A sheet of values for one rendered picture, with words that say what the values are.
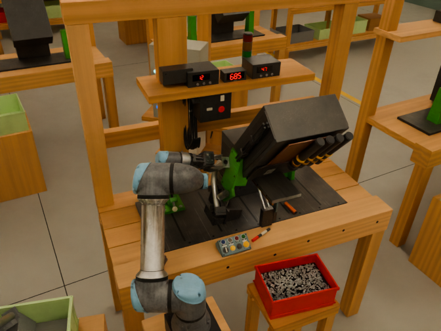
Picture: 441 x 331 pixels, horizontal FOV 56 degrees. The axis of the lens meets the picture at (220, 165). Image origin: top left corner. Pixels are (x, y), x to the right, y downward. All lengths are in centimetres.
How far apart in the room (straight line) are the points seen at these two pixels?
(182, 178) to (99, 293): 176
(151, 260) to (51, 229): 222
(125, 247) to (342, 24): 162
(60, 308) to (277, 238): 103
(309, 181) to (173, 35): 116
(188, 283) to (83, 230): 215
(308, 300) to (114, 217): 107
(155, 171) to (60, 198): 254
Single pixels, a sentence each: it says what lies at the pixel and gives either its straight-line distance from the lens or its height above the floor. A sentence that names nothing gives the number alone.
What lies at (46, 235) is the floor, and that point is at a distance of 364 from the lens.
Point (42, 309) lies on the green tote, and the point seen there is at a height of 92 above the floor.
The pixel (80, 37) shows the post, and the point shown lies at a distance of 194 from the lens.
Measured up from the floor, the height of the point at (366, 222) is 86.
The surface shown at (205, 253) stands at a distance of 201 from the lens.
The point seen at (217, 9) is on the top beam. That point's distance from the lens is 207.
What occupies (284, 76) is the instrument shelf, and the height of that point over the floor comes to 154.
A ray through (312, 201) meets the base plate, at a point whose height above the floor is 90.
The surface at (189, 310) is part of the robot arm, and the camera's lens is 156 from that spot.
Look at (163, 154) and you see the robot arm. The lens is 190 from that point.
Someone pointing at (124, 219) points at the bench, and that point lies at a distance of 226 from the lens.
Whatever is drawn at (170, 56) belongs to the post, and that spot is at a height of 167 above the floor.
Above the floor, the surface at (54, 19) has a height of 25.
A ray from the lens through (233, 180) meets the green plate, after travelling 204.
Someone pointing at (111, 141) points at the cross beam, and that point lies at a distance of 226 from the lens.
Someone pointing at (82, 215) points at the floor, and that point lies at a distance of 375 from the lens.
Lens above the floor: 234
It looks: 34 degrees down
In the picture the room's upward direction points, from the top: 2 degrees clockwise
